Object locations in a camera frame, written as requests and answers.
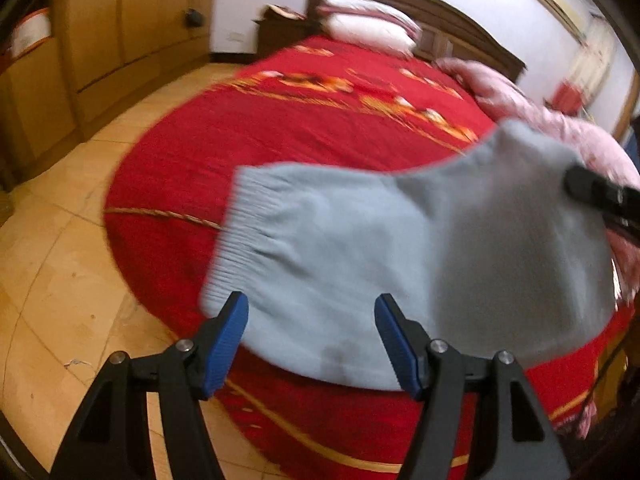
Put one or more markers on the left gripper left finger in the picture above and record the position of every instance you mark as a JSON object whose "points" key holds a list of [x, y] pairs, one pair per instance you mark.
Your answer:
{"points": [[109, 435]]}

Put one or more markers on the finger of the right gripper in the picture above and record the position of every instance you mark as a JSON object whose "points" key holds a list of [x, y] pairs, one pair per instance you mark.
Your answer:
{"points": [[600, 192]]}

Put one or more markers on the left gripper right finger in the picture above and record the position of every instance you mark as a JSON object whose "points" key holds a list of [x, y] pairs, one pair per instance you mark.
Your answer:
{"points": [[512, 435]]}

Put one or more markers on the light grey pants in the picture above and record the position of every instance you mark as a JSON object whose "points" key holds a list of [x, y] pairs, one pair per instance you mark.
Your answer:
{"points": [[312, 247]]}

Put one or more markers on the pink checked duvet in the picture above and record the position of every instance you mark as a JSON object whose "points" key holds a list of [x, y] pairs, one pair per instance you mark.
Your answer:
{"points": [[550, 129]]}

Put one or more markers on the cream window curtain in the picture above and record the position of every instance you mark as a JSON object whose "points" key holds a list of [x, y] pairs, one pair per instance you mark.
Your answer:
{"points": [[592, 61]]}

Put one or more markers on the dark wooden headboard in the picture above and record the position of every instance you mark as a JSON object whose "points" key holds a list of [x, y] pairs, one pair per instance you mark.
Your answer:
{"points": [[449, 33]]}

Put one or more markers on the white lower pillow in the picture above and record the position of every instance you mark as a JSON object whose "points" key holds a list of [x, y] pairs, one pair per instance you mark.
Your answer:
{"points": [[368, 33]]}

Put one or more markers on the red patterned bedspread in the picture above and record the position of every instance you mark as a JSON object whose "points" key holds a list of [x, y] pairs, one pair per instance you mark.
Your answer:
{"points": [[319, 102]]}

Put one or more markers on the pink upper pillow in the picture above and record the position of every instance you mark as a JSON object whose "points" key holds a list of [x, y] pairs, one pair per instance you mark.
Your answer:
{"points": [[371, 9]]}

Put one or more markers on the dark wooden nightstand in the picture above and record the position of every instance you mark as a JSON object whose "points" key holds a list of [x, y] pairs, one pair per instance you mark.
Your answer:
{"points": [[275, 34]]}

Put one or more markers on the folded cloth on nightstand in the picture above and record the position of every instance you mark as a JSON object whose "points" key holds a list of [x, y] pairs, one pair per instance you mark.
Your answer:
{"points": [[282, 13]]}

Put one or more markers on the wooden wardrobe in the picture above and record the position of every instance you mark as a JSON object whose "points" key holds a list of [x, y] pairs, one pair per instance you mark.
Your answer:
{"points": [[71, 66]]}

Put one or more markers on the black object on wardrobe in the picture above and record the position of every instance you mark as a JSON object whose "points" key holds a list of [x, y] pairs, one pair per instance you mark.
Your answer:
{"points": [[194, 19]]}

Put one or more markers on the wall air conditioner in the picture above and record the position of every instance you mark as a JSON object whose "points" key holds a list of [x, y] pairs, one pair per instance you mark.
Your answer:
{"points": [[570, 14]]}

